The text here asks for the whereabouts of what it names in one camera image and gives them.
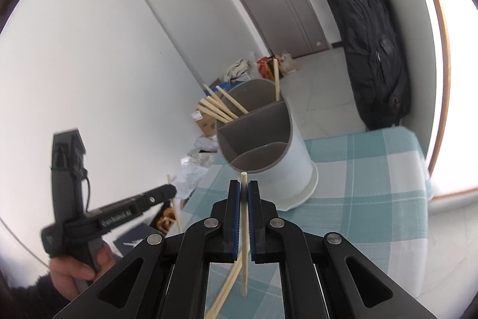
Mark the grey utensil holder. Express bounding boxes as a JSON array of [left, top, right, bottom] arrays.
[[216, 78, 319, 212]]

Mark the black backpack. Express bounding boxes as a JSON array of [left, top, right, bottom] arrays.
[[329, 0, 411, 131]]

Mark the pale wooden chopstick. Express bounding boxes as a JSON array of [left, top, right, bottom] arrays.
[[239, 171, 250, 298], [205, 261, 243, 319]]

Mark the blue checked tablecloth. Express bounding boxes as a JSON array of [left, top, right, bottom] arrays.
[[183, 128, 434, 319]]

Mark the brown cardboard box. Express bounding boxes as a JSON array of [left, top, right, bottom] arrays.
[[190, 110, 217, 136]]

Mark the clear bag with brown contents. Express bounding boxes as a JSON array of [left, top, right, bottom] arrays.
[[278, 53, 301, 75]]

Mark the red snack bag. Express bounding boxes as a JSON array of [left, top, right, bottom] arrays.
[[258, 57, 277, 78]]

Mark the person's left hand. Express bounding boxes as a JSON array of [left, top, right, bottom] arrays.
[[50, 242, 114, 301]]

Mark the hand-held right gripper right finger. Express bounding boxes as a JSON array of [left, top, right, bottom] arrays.
[[247, 180, 437, 319]]

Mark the white plastic bag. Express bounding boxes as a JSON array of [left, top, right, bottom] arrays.
[[180, 155, 210, 200]]

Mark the bundle of wooden chopsticks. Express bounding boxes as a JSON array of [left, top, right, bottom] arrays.
[[197, 58, 281, 123]]

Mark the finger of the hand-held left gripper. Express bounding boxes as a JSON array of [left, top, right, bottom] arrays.
[[129, 184, 177, 217]]

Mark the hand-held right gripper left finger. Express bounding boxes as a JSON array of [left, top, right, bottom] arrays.
[[52, 180, 241, 319]]

